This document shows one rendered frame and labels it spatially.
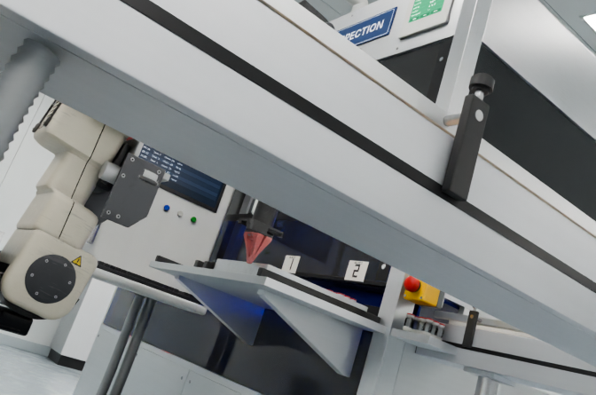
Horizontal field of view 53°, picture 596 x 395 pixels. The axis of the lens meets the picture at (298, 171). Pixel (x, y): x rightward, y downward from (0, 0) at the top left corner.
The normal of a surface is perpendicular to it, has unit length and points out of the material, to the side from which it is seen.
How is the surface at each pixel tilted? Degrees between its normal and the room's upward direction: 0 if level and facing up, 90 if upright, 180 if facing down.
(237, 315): 90
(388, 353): 90
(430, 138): 90
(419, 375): 90
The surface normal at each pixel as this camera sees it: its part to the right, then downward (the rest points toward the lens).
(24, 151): 0.58, -0.07
